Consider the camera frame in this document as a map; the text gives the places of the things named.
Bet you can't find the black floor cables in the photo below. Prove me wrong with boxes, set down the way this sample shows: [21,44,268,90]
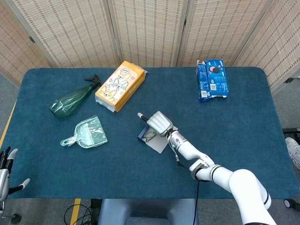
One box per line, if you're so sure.
[63,199,99,225]

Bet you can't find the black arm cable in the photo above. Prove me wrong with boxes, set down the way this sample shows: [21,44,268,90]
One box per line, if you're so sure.
[173,150,203,225]

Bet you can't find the yellow cartoon dog tissue pack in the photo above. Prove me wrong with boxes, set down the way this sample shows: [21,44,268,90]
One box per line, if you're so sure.
[95,60,147,113]

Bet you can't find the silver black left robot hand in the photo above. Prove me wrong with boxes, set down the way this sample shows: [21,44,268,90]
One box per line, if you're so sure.
[0,146,31,203]

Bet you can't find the woven bamboo folding screen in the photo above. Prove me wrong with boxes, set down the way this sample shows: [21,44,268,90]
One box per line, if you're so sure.
[0,0,300,94]

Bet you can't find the dark thin-framed eyeglasses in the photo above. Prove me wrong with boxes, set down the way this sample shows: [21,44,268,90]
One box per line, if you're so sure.
[142,131,157,143]

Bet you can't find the black metal bar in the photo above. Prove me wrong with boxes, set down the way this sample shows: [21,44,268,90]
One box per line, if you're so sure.
[282,127,300,135]

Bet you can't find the white sneaker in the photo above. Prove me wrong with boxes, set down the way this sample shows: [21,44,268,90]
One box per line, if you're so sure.
[285,137,300,168]

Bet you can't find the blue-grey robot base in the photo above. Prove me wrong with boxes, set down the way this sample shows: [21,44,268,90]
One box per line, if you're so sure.
[97,198,200,225]

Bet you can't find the blue tablecloth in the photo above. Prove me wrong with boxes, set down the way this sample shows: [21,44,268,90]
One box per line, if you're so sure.
[0,67,300,200]

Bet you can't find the green dustpan brush set wrapped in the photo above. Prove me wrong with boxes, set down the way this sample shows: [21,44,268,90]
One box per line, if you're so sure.
[60,115,108,150]

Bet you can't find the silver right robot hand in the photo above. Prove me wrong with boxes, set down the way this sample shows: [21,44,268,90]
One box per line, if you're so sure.
[137,111,174,137]

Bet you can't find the blue Oreo cookie box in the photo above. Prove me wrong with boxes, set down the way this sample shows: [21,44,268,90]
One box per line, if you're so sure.
[195,59,229,103]

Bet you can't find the green transparent spray bottle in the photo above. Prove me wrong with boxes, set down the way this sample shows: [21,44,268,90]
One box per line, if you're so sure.
[48,74,102,119]

